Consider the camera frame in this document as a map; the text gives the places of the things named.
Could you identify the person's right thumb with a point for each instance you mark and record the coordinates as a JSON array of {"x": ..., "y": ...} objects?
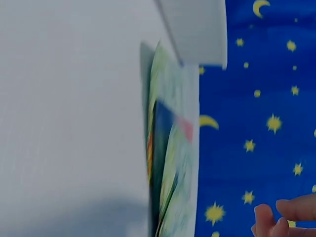
[{"x": 297, "y": 207}]

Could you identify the colourful picture book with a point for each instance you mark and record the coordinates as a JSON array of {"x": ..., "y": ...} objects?
[{"x": 172, "y": 138}]

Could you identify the person's right fingers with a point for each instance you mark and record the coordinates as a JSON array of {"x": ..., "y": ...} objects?
[{"x": 265, "y": 217}]

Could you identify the person's right hand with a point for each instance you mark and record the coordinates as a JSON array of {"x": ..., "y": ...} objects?
[{"x": 296, "y": 222}]

